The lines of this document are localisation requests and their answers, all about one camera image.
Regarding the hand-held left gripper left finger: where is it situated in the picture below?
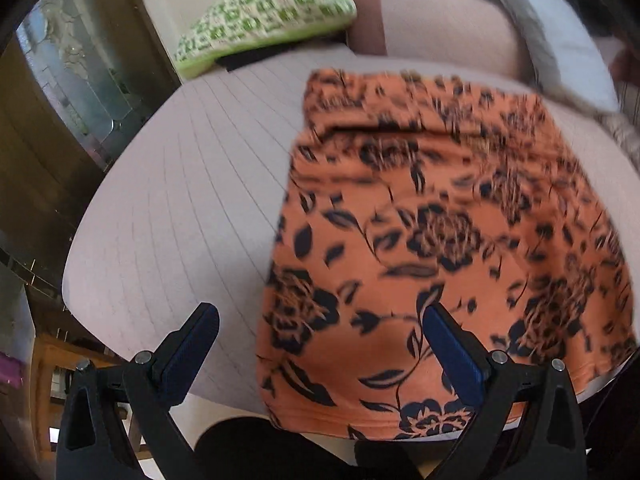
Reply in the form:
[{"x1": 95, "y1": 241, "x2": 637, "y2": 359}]
[{"x1": 55, "y1": 302, "x2": 221, "y2": 480}]

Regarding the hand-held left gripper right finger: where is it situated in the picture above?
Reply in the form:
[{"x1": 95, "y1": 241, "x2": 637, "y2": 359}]
[{"x1": 417, "y1": 301, "x2": 587, "y2": 480}]

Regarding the orange black floral garment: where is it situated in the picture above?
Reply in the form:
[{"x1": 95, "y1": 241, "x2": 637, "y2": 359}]
[{"x1": 255, "y1": 69, "x2": 638, "y2": 442}]

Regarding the bed with pink sheet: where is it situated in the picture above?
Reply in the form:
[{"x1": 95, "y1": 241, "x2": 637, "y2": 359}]
[{"x1": 61, "y1": 42, "x2": 640, "y2": 441}]

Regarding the beige striped blanket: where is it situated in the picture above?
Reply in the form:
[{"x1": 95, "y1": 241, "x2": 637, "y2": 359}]
[{"x1": 595, "y1": 77, "x2": 640, "y2": 171}]

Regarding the wooden door with glass panel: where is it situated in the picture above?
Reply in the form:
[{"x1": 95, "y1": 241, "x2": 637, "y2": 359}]
[{"x1": 0, "y1": 0, "x2": 183, "y2": 301}]

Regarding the pink bolster with brown end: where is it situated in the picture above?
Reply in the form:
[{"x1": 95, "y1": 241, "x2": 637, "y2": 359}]
[{"x1": 347, "y1": 0, "x2": 531, "y2": 81}]

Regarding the grey pillow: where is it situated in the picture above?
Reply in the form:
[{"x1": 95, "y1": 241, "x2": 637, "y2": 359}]
[{"x1": 470, "y1": 0, "x2": 621, "y2": 113}]

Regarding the green white patterned pillow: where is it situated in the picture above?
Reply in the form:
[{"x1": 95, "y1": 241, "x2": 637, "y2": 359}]
[{"x1": 172, "y1": 0, "x2": 360, "y2": 81}]

